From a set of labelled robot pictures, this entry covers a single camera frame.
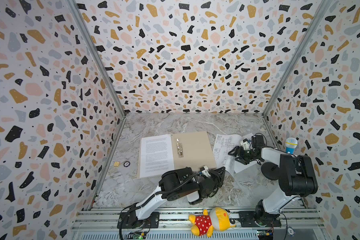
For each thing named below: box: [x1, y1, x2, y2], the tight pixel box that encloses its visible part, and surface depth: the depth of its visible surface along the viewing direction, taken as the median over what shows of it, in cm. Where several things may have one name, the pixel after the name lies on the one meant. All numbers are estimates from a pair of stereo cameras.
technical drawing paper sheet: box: [213, 134, 243, 177], surface depth 100 cm
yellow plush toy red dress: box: [188, 207, 237, 237], surface depth 69 cm
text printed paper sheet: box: [139, 134, 175, 178], surface depth 100 cm
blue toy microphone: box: [285, 137, 298, 155], surface depth 75 cm
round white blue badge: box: [287, 226, 296, 237], surface depth 73 cm
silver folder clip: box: [176, 138, 184, 158], surface depth 102 cm
